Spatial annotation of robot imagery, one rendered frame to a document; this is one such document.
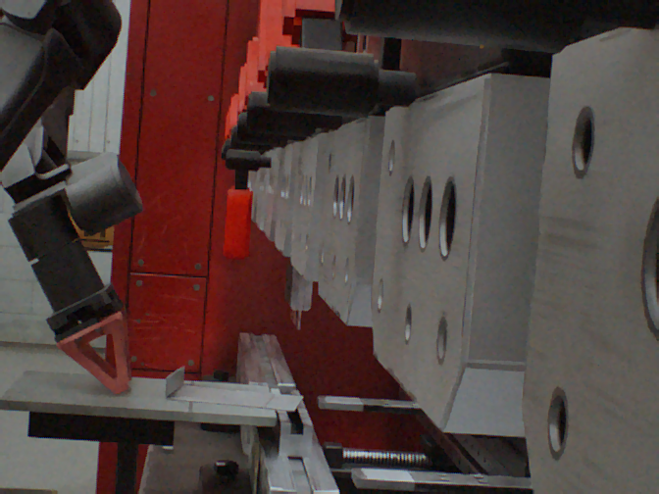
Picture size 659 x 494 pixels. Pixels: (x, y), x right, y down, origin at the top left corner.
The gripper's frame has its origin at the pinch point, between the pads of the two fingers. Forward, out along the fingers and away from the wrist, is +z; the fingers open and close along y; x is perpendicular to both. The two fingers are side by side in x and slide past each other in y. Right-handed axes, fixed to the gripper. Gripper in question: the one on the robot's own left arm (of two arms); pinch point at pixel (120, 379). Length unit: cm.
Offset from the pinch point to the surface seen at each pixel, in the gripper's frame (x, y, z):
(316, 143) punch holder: -22, -64, -13
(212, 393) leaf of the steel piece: -7.7, 0.7, 5.5
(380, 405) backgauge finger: -22.5, -1.5, 14.0
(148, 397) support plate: -2.0, -2.8, 2.5
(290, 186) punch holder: -21, -45, -11
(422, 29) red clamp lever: -19, -116, -15
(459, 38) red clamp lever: -19, -115, -14
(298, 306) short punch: -19.4, -5.2, 0.7
